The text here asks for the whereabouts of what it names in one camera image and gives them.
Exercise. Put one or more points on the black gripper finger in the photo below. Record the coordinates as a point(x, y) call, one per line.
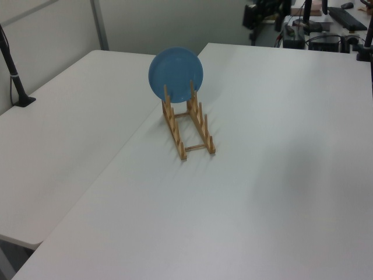
point(250, 16)
point(279, 22)

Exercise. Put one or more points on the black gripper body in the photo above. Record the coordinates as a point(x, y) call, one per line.
point(269, 6)

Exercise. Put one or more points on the blue plate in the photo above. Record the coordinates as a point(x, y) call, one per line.
point(175, 73)

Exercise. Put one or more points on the wooden plate rack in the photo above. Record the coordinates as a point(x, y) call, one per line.
point(183, 153)

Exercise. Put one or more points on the black box with green light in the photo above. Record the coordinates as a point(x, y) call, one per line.
point(293, 39)

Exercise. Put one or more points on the black stand with round base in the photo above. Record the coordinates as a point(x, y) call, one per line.
point(306, 17)

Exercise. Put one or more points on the brown pad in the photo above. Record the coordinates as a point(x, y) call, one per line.
point(316, 11)

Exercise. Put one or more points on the black electronics box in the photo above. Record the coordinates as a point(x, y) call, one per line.
point(324, 44)

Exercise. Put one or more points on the black keyboard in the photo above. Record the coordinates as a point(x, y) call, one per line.
point(346, 18)

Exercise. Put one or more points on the black computer mouse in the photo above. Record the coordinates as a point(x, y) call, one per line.
point(346, 5)

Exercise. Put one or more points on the small black device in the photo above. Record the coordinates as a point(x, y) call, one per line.
point(349, 43)

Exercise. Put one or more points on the black clamp pole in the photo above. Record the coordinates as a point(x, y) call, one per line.
point(367, 38)

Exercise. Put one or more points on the black camera pole with base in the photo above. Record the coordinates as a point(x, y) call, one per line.
point(14, 76)

